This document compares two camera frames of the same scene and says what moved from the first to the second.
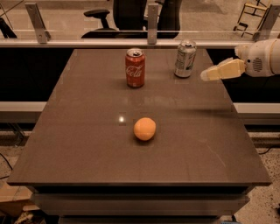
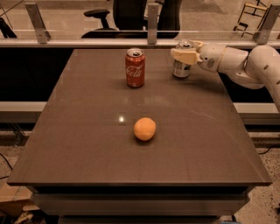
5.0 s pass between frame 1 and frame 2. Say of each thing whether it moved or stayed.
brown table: stayed
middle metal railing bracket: stayed
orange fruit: stayed
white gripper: moved
